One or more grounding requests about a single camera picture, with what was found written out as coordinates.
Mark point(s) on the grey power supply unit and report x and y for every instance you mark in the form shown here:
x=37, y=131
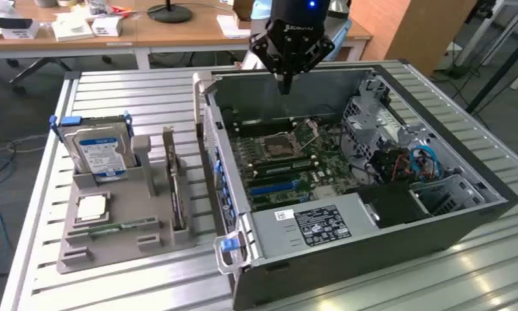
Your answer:
x=278, y=238

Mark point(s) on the green RAM stick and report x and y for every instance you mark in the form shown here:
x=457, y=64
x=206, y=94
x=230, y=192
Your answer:
x=285, y=168
x=108, y=228

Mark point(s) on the black open PC case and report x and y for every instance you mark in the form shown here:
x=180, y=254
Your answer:
x=370, y=259

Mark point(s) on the small white printed box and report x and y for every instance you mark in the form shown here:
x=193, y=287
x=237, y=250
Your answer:
x=106, y=27

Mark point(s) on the white tissue box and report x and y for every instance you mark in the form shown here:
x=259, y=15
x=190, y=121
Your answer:
x=70, y=30

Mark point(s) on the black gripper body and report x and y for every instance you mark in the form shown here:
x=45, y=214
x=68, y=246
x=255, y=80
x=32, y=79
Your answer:
x=295, y=29

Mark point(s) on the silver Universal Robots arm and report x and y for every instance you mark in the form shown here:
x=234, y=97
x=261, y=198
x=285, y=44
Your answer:
x=258, y=11

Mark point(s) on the wooden desk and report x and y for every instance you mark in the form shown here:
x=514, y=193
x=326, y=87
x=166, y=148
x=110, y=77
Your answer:
x=177, y=32

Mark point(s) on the blue case latch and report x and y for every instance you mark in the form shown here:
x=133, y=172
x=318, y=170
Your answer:
x=229, y=245

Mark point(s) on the silver CPU chip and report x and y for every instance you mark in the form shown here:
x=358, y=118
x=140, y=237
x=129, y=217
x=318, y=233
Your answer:
x=90, y=207

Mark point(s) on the white table frame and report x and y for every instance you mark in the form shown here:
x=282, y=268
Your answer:
x=477, y=32

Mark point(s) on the green motherboard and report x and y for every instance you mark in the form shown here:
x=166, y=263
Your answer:
x=331, y=175

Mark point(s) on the white box with black lid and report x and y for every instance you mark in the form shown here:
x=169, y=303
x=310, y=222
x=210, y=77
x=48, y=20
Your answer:
x=17, y=30

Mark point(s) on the black lamp base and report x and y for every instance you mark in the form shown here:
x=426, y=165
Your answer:
x=170, y=14

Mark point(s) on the metal socket cover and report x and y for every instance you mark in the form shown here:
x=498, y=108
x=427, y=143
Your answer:
x=306, y=134

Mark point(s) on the white paper stack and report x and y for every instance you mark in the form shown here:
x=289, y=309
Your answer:
x=233, y=27

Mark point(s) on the blue expansion slot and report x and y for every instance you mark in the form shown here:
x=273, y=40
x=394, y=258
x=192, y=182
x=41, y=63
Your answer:
x=273, y=188

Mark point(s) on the silver disk bay cage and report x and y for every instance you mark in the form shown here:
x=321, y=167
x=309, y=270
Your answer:
x=362, y=129

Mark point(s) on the black office chair base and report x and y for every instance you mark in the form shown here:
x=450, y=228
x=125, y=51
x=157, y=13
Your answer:
x=29, y=69

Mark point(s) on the silver chipset heatsink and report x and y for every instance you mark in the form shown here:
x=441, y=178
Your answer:
x=327, y=191

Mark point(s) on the low profile graphics card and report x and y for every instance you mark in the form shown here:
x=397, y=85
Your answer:
x=174, y=194

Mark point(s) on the hard disk with blue label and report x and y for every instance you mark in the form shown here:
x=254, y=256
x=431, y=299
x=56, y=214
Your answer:
x=98, y=152

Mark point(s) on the black stand pole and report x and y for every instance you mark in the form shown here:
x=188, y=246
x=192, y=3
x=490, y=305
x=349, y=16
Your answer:
x=501, y=75

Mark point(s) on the silver disk bay bracket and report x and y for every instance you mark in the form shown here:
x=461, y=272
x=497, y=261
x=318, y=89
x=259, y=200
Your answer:
x=453, y=194

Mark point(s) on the CPU socket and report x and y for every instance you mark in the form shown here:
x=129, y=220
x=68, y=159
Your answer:
x=278, y=147

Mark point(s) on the wooden cabinet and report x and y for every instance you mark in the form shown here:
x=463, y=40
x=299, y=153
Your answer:
x=414, y=32

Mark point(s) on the grey parts rack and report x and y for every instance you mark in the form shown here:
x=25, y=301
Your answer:
x=125, y=207

